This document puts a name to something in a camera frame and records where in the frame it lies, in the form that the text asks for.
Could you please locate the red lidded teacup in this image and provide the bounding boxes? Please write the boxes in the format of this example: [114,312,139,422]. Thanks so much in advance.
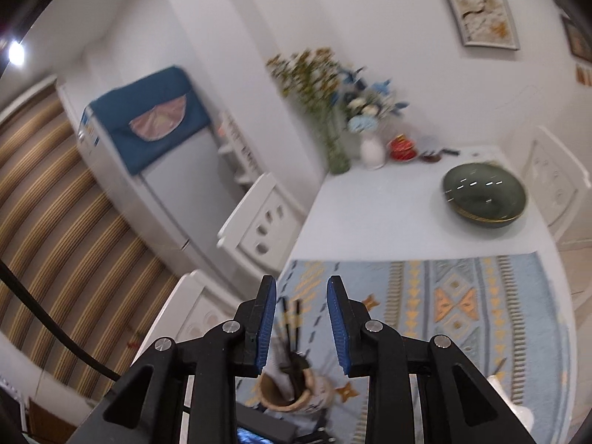
[388,134,420,162]

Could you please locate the white shelf rack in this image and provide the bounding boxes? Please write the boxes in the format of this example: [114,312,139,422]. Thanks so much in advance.
[215,110,262,186]

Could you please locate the dark green bowl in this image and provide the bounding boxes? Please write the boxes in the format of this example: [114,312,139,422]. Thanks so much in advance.
[441,163,528,231]

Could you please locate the small framed picture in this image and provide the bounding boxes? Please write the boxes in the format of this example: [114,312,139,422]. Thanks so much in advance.
[561,14,592,62]

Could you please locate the white dotted rice paddle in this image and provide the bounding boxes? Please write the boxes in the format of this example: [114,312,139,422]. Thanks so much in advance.
[270,337,292,377]

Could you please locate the blue refrigerator cover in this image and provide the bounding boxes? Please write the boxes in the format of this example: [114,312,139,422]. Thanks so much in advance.
[89,65,213,176]

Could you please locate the ceiling lamp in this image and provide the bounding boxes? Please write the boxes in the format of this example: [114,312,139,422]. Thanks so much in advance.
[6,39,28,66]

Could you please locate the blue artificial flowers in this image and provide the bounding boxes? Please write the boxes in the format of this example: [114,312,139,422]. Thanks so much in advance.
[340,67,411,133]

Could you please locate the glass flower vase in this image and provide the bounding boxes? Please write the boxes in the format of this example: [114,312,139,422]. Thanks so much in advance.
[323,122,352,175]

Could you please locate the large framed painting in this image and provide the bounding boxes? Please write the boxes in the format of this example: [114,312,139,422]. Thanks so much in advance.
[430,0,521,50]

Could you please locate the black cable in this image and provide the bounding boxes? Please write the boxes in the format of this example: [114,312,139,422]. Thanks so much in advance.
[0,259,122,380]

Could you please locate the striped curtain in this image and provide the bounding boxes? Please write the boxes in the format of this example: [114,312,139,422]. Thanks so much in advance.
[0,78,188,382]

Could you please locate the patterned light blue tablecloth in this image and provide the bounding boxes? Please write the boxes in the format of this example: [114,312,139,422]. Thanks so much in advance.
[236,252,576,444]

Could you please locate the wooden utensil holder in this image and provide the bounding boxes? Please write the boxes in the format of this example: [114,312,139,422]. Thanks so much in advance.
[256,364,334,413]

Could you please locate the white flower vase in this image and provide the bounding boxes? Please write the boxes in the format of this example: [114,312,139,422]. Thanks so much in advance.
[360,129,387,170]

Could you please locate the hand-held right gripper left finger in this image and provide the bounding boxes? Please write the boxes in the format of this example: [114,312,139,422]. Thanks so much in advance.
[69,275,277,444]

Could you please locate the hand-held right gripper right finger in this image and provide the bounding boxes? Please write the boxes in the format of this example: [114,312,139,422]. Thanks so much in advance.
[326,275,532,444]

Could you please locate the dried yellow flower bouquet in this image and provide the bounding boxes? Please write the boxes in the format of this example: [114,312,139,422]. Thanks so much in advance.
[266,47,357,149]

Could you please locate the black chopstick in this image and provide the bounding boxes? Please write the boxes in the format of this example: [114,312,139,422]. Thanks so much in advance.
[279,300,299,382]
[290,300,305,382]

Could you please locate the white dining chair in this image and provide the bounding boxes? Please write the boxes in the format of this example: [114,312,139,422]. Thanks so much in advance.
[520,125,586,247]
[216,172,307,260]
[132,268,241,380]

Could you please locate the white refrigerator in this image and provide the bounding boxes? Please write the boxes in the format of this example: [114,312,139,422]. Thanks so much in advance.
[76,67,253,279]

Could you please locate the white object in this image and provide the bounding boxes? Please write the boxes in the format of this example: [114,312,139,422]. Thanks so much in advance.
[485,372,537,432]

